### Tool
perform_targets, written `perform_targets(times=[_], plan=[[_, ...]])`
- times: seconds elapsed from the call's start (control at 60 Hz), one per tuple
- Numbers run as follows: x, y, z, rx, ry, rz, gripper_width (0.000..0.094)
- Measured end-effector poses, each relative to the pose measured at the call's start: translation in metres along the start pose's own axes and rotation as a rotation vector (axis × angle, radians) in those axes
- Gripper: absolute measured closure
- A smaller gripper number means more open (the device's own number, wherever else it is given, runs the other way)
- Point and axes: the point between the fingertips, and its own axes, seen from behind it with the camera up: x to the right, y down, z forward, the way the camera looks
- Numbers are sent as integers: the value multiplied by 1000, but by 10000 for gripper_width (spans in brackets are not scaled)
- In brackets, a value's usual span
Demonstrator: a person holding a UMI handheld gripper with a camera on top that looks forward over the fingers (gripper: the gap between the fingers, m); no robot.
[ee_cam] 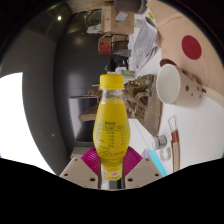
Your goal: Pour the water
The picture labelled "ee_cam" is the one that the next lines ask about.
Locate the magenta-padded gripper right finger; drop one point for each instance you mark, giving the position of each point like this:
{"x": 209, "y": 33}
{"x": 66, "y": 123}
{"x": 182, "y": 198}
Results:
{"x": 141, "y": 171}

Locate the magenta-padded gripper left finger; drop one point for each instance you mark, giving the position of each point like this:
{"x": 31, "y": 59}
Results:
{"x": 83, "y": 170}

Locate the yellow drink bottle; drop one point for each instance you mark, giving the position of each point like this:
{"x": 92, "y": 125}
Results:
{"x": 111, "y": 133}

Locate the white tape roll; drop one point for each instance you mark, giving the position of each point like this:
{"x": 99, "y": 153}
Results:
{"x": 165, "y": 156}

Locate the small white jar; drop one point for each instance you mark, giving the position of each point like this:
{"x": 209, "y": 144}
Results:
{"x": 156, "y": 142}

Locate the long wooden paintbrush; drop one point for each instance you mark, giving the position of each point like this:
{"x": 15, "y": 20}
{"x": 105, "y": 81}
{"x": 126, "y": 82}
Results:
{"x": 175, "y": 146}

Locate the long ceiling light panel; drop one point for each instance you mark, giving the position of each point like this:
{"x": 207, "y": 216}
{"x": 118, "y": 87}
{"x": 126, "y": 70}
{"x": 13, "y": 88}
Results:
{"x": 16, "y": 126}

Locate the white dotted mug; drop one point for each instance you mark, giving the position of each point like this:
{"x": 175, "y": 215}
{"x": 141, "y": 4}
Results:
{"x": 181, "y": 88}

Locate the newspaper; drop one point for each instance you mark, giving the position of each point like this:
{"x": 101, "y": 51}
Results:
{"x": 143, "y": 46}

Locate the red box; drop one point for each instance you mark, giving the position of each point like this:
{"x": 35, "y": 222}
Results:
{"x": 104, "y": 46}

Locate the flat round red coaster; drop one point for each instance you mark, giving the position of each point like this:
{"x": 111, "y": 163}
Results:
{"x": 191, "y": 47}

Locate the cardboard box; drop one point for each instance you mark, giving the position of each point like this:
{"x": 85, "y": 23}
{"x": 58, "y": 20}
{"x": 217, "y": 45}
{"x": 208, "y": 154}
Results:
{"x": 116, "y": 20}

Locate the recessed ceiling spotlights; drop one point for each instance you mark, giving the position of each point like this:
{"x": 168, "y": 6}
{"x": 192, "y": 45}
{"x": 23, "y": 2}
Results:
{"x": 59, "y": 18}

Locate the small yellow tag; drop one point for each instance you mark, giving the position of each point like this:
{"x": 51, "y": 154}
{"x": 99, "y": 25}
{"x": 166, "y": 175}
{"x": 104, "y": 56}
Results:
{"x": 150, "y": 15}

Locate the dried plant in grey pot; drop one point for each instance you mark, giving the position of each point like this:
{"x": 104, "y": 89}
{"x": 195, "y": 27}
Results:
{"x": 130, "y": 6}

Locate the black wall screen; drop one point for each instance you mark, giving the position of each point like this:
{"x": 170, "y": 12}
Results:
{"x": 81, "y": 126}

